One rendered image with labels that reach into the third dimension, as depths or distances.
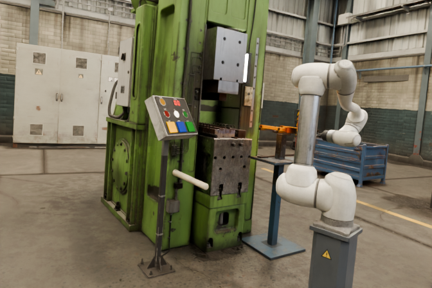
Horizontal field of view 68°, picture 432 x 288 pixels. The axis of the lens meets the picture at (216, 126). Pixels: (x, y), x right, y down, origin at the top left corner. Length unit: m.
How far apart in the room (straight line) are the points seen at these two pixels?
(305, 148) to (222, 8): 1.50
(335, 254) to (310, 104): 0.75
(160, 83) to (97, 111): 4.91
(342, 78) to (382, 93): 9.07
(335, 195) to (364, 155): 4.24
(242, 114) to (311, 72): 1.20
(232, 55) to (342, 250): 1.60
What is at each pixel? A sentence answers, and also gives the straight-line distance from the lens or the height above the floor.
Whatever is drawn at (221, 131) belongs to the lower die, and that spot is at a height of 0.97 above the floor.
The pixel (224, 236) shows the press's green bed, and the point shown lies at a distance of 2.76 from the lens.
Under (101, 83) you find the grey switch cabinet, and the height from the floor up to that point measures 1.45.
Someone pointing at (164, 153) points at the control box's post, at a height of 0.82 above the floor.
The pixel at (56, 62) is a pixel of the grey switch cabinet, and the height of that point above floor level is 1.81.
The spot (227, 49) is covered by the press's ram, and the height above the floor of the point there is 1.61.
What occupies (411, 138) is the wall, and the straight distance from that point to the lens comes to 10.24.
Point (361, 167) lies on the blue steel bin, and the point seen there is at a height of 0.33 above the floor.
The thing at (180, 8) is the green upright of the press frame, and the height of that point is 1.87.
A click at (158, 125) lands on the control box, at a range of 2.03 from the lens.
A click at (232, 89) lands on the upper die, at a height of 1.30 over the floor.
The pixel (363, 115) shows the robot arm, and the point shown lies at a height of 1.18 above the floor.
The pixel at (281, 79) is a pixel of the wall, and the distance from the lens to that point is 10.63.
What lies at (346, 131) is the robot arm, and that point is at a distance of 2.21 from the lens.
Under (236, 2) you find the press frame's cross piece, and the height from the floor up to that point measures 2.04.
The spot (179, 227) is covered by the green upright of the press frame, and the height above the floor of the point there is 0.17.
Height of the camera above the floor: 1.17
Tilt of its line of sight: 4 degrees down
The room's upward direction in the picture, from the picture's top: 4 degrees clockwise
